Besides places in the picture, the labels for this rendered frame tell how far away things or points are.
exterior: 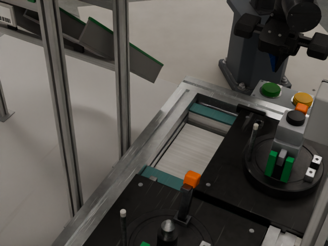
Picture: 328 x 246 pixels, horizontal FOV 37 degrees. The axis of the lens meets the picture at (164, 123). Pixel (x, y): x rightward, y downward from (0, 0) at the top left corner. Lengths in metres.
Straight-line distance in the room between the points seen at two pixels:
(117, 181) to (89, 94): 0.38
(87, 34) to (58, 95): 0.14
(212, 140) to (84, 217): 0.33
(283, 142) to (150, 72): 0.32
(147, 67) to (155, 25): 0.50
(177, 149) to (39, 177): 0.28
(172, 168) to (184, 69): 0.41
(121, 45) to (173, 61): 0.50
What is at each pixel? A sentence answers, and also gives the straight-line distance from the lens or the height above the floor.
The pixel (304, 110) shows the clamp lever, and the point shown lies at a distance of 0.86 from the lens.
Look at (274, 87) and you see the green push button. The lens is 1.07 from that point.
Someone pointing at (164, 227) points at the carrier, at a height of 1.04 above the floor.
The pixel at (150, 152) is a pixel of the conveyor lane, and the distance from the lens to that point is 0.91.
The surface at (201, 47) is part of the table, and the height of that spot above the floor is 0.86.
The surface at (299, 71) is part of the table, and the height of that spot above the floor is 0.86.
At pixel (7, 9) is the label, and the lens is 0.67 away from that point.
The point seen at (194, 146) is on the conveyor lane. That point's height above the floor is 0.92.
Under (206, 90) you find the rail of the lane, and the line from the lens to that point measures 1.05.
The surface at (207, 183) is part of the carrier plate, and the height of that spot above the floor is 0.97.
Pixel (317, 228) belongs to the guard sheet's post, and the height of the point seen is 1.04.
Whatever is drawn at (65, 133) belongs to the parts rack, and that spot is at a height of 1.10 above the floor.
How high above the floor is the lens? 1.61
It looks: 42 degrees down
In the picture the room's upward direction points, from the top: 3 degrees clockwise
